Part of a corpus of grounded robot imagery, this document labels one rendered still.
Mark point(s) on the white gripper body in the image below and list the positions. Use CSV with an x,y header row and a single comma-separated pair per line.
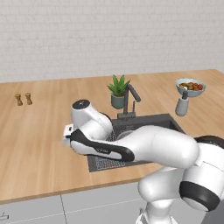
x,y
66,142

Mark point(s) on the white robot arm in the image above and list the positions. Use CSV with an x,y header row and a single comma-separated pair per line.
x,y
163,148

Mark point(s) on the dark grey sink faucet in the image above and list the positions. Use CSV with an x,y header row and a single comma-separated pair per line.
x,y
126,102

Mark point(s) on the dark grey sink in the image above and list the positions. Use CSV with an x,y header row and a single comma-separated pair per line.
x,y
163,119

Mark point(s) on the wooden shaker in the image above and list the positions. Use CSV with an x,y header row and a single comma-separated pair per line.
x,y
28,99
19,100

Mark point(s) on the grey drawer front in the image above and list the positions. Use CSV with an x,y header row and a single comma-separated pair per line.
x,y
32,208
99,197

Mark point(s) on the green plant in grey pot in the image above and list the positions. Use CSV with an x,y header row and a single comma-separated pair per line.
x,y
118,92

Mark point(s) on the grey soap dispenser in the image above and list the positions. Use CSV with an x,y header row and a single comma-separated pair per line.
x,y
182,106

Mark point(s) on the pale blue bowl of fruit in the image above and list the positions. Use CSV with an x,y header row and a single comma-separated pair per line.
x,y
191,91

